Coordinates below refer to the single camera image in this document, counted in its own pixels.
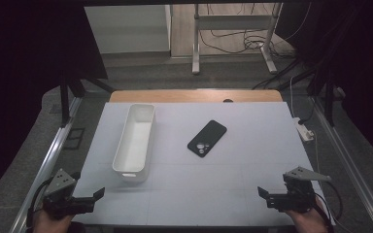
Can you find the white power strip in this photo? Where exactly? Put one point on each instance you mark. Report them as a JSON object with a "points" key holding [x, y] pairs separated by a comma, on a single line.
{"points": [[303, 130]]}

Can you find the person's right hand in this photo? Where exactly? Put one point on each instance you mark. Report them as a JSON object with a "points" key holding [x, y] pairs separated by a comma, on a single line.
{"points": [[306, 221]]}

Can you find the wooden table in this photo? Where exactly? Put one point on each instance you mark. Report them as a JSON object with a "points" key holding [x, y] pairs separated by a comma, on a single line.
{"points": [[175, 96]]}

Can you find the white table mat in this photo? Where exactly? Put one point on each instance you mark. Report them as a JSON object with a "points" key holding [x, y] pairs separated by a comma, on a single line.
{"points": [[249, 155]]}

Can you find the person's left hand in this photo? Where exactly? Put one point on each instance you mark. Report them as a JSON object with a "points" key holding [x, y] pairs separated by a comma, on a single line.
{"points": [[50, 224]]}

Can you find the white metal desk frame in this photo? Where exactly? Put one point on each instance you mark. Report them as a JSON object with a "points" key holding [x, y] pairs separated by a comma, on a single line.
{"points": [[196, 48]]}

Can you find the white plastic storage bin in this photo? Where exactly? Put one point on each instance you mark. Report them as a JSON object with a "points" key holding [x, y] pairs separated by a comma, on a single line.
{"points": [[135, 142]]}

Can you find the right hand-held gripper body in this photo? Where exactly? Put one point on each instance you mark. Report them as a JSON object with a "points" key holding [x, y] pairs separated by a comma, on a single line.
{"points": [[296, 197]]}

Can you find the aluminium rail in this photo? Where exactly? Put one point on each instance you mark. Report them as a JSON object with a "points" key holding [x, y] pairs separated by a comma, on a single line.
{"points": [[346, 158], [50, 158]]}

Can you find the black stand leg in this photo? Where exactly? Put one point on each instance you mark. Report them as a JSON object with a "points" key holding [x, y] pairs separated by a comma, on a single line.
{"points": [[64, 103], [329, 103]]}

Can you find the black smartphone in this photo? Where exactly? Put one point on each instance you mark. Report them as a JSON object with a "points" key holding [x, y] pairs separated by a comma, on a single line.
{"points": [[207, 138]]}

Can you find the white cabinet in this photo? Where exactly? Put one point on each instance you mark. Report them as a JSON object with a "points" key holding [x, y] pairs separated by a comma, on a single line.
{"points": [[128, 29]]}

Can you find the black curtain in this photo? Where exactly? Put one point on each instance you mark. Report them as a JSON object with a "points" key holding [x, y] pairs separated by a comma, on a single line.
{"points": [[362, 64], [19, 81]]}

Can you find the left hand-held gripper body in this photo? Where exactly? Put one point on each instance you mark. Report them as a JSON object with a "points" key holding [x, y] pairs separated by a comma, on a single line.
{"points": [[61, 200]]}

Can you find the dark floor vent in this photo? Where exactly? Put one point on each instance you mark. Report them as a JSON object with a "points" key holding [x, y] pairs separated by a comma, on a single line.
{"points": [[74, 138]]}

